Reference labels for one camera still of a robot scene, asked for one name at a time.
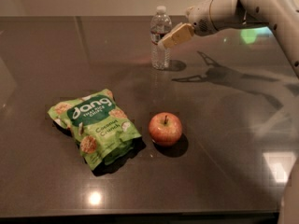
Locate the clear plastic water bottle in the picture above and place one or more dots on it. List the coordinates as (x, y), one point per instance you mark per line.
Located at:
(160, 26)

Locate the green rice chips bag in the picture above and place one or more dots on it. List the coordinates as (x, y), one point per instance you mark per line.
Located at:
(101, 130)

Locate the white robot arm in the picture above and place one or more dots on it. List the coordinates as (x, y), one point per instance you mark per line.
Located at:
(281, 17)

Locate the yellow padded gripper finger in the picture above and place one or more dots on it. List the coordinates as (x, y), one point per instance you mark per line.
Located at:
(181, 33)

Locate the red apple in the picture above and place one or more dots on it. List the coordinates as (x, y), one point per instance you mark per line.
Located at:
(165, 129)

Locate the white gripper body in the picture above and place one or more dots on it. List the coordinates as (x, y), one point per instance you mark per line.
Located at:
(200, 17)

